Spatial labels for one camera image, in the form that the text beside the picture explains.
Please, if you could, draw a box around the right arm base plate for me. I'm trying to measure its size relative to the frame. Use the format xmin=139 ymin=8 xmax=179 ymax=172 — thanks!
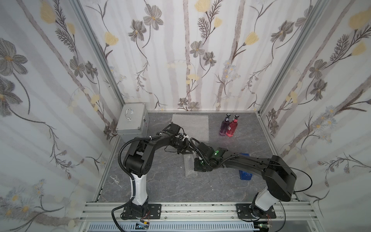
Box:
xmin=235 ymin=203 xmax=276 ymax=220

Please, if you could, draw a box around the bubble wrap sheet stack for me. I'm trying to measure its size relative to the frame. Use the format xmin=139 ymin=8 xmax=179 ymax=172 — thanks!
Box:
xmin=172 ymin=114 xmax=210 ymax=142

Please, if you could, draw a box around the single bubble wrap sheet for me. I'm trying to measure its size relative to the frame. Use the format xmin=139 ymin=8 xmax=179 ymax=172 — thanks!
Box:
xmin=184 ymin=154 xmax=198 ymax=178

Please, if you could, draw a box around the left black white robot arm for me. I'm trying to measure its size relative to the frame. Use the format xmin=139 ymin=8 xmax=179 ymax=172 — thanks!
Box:
xmin=118 ymin=123 xmax=193 ymax=218

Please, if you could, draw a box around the pink red bottle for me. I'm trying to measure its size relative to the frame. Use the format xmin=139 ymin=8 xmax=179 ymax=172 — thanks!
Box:
xmin=226 ymin=114 xmax=239 ymax=137

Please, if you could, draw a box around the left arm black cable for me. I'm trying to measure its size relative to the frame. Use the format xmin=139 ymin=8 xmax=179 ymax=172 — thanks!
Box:
xmin=111 ymin=136 xmax=151 ymax=232

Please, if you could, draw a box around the grey metal case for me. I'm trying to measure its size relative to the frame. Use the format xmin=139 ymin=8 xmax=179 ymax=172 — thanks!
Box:
xmin=116 ymin=103 xmax=149 ymax=142

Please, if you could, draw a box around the dark purple bottle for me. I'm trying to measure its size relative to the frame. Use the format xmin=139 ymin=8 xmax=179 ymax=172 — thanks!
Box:
xmin=219 ymin=113 xmax=231 ymax=136

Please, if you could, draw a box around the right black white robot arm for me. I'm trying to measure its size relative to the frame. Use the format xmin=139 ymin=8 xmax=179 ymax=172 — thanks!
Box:
xmin=189 ymin=138 xmax=297 ymax=218

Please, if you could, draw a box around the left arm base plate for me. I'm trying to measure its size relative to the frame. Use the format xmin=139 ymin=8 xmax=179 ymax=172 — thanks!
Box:
xmin=120 ymin=204 xmax=162 ymax=220

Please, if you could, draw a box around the blue tape dispenser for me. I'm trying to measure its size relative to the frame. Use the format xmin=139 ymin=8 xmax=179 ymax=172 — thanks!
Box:
xmin=239 ymin=170 xmax=253 ymax=181

